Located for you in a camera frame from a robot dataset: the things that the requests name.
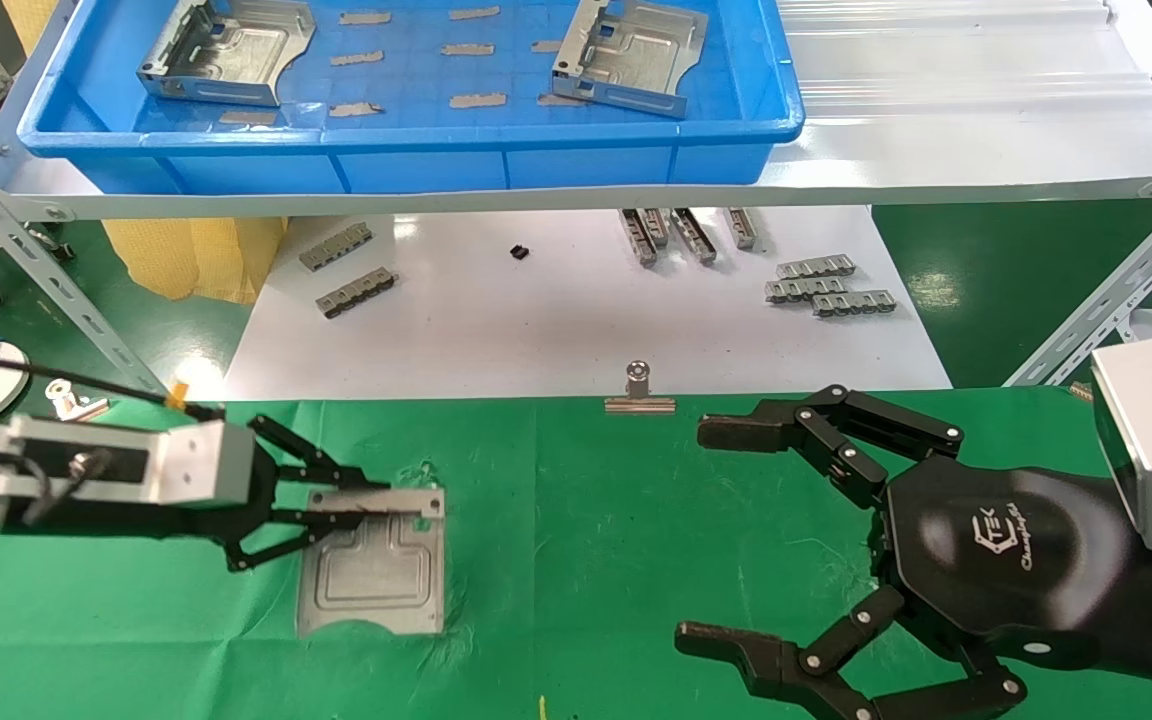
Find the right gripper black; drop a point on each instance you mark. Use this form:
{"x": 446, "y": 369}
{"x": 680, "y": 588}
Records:
{"x": 996, "y": 560}

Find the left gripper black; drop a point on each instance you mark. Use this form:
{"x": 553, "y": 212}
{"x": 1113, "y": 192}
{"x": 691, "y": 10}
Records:
{"x": 136, "y": 520}

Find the stamped metal bracket plate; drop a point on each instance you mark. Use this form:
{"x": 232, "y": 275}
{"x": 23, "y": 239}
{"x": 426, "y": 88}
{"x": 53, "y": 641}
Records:
{"x": 246, "y": 50}
{"x": 376, "y": 580}
{"x": 636, "y": 55}

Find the gray metal link strip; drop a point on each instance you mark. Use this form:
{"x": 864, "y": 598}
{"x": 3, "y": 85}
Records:
{"x": 741, "y": 228}
{"x": 856, "y": 304}
{"x": 816, "y": 267}
{"x": 638, "y": 240}
{"x": 693, "y": 236}
{"x": 658, "y": 226}
{"x": 336, "y": 246}
{"x": 801, "y": 290}
{"x": 356, "y": 293}

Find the green table cloth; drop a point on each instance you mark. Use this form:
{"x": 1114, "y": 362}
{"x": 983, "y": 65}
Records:
{"x": 586, "y": 580}

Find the silver binder clip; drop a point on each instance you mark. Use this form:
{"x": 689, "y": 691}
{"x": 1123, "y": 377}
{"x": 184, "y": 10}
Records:
{"x": 639, "y": 403}
{"x": 64, "y": 398}

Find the yellow mesh bag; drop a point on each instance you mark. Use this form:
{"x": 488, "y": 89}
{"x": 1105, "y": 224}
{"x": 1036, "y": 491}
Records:
{"x": 186, "y": 260}

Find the white floor sheet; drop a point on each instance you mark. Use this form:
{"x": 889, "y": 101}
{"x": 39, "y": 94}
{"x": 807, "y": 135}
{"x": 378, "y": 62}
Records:
{"x": 536, "y": 320}

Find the perforated white shelf brace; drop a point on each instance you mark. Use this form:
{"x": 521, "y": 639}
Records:
{"x": 66, "y": 300}
{"x": 1106, "y": 310}

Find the blue plastic tray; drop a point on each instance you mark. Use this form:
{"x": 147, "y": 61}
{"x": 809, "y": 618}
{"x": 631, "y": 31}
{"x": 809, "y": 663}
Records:
{"x": 586, "y": 155}

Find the gray tape strip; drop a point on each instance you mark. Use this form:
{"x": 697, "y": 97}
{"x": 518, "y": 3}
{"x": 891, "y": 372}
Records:
{"x": 474, "y": 14}
{"x": 366, "y": 18}
{"x": 561, "y": 99}

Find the white metal shelf board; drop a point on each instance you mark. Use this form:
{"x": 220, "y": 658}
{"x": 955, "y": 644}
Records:
{"x": 936, "y": 100}

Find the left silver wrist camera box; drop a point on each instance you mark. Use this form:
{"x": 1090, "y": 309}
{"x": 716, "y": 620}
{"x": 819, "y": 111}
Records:
{"x": 196, "y": 465}

